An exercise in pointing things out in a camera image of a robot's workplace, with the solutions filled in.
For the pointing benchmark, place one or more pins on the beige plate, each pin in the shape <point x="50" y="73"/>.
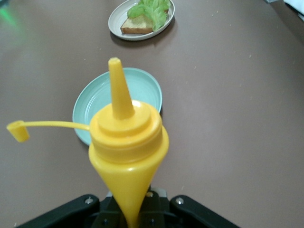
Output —
<point x="116" y="21"/>

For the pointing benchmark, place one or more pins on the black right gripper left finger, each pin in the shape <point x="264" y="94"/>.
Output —
<point x="71" y="213"/>

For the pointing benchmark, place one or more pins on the green lettuce leaf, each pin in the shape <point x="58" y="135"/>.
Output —
<point x="156" y="14"/>

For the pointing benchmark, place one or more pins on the brown bread slice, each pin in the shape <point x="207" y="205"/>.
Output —
<point x="137" y="25"/>

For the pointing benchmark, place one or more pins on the yellow squeeze bottle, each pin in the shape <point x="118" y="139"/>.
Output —
<point x="128" y="142"/>

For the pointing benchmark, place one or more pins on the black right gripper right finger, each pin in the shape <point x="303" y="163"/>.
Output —
<point x="190" y="213"/>

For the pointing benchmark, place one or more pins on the green plate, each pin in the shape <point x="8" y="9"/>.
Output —
<point x="147" y="95"/>

